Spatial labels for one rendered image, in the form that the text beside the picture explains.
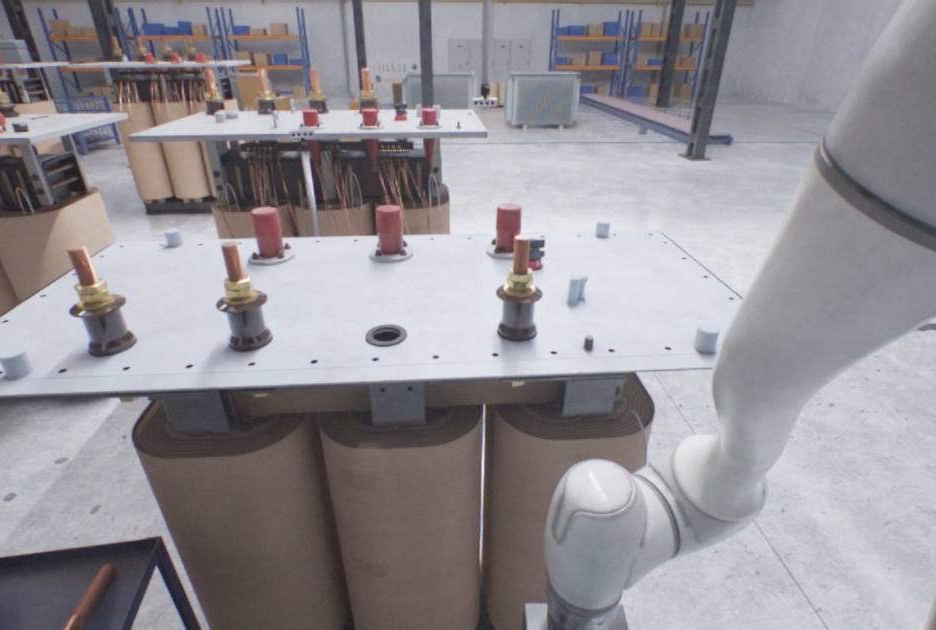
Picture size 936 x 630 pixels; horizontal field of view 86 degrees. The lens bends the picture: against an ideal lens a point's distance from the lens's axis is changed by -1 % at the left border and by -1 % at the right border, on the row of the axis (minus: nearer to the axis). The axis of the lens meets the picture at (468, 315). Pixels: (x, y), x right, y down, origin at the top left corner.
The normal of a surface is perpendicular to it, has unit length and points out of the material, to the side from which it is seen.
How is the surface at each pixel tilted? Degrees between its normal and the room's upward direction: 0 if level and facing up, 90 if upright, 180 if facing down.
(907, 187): 100
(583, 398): 90
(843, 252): 104
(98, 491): 0
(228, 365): 0
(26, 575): 0
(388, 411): 90
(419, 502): 90
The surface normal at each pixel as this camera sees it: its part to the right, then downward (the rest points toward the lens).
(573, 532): -0.66, 0.20
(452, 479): 0.49, 0.41
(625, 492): 0.10, -0.77
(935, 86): -0.94, 0.12
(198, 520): 0.07, 0.48
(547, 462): -0.17, 0.47
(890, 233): -0.73, 0.48
